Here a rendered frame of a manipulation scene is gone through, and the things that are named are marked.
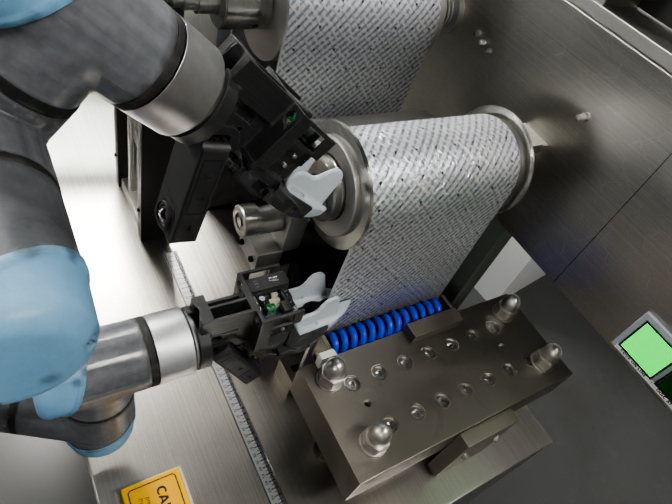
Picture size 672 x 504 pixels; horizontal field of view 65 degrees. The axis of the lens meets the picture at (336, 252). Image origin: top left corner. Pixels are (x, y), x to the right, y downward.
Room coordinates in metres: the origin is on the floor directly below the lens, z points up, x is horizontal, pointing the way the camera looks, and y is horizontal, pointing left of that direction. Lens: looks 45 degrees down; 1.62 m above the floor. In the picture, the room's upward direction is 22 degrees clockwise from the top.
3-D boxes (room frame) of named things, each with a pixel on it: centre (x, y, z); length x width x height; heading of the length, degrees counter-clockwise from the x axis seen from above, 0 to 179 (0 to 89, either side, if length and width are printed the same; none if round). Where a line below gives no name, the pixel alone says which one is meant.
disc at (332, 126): (0.47, 0.03, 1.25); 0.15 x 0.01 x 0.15; 46
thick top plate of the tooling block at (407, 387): (0.46, -0.21, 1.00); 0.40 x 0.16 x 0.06; 136
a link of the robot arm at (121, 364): (0.23, 0.18, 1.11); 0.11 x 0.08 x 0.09; 136
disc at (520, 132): (0.65, -0.14, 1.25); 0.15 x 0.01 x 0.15; 46
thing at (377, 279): (0.51, -0.10, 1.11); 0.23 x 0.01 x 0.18; 136
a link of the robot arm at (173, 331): (0.29, 0.13, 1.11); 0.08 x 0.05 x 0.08; 46
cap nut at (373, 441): (0.31, -0.13, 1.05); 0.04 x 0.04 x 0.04
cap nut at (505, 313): (0.61, -0.29, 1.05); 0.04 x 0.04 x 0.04
